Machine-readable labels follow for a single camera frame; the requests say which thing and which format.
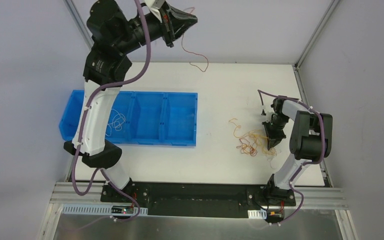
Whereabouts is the red wire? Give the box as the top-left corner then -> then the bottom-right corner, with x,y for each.
180,7 -> 210,74

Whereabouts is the colourful wire bundle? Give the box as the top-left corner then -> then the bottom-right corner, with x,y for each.
228,118 -> 284,167

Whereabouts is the white wire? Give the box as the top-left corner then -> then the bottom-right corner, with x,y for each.
105,108 -> 127,137

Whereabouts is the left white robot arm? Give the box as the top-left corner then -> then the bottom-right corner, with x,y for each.
63,0 -> 198,203

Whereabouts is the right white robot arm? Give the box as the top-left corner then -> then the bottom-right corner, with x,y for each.
262,96 -> 333,205

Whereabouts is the blue compartment bin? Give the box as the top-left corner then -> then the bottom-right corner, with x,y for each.
58,90 -> 199,148

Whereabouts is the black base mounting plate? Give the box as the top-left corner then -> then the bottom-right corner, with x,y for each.
100,181 -> 296,219

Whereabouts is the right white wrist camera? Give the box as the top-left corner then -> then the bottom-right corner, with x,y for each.
261,105 -> 274,123

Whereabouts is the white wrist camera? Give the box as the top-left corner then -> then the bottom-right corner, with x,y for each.
261,105 -> 274,123
144,0 -> 166,16

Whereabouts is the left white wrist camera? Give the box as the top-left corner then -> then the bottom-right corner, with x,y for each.
144,0 -> 166,16

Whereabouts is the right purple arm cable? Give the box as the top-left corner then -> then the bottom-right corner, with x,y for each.
257,89 -> 328,226

